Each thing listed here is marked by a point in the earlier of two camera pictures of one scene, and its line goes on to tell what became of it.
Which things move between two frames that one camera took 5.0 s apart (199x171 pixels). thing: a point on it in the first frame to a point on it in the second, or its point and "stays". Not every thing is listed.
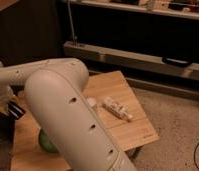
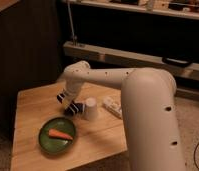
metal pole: (71, 21) stays
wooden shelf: (192, 9) stays
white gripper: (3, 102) to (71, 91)
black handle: (177, 61) stays
